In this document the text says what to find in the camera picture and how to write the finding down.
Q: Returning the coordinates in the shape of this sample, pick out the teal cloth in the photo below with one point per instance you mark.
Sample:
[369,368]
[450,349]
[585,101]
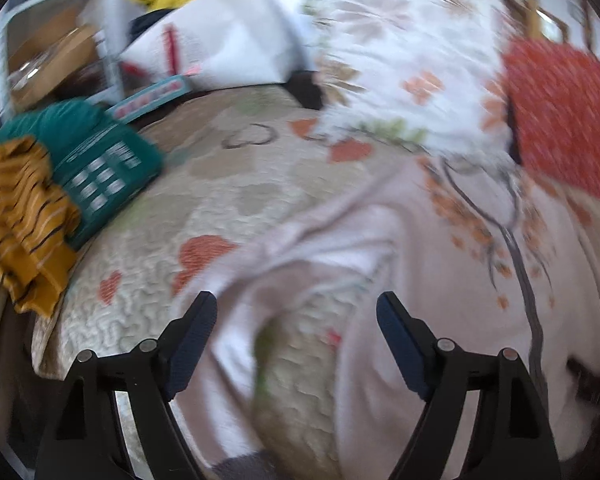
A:
[50,122]

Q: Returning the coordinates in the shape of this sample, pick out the cardboard box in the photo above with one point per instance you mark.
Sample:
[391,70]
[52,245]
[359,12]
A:
[55,60]

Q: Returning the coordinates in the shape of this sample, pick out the long light blue box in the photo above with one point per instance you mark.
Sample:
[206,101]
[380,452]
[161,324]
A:
[147,97]

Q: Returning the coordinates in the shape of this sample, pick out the pale pink garment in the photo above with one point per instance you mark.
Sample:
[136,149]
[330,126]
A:
[380,240]

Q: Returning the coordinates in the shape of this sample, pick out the orange floral bed sheet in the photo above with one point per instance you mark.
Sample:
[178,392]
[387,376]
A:
[565,110]

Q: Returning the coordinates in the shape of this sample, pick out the white metal rack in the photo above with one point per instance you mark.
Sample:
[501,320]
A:
[111,35]

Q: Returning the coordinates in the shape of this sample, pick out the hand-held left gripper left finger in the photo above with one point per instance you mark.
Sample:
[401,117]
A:
[192,340]

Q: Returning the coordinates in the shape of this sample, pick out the white floral pillow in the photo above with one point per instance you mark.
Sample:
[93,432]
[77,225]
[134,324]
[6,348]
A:
[405,50]

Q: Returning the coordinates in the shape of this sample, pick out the mustard striped cloth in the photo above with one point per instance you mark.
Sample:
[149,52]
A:
[20,210]

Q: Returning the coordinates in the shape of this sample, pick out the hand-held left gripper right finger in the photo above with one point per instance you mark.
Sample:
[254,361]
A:
[400,340]

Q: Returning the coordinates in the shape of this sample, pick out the green box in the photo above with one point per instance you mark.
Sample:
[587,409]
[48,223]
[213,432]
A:
[105,175]

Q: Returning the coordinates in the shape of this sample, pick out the white paper bag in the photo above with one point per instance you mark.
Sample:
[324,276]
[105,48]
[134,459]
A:
[230,30]

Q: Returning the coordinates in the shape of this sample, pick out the heart patterned quilt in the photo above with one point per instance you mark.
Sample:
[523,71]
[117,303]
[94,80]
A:
[230,185]

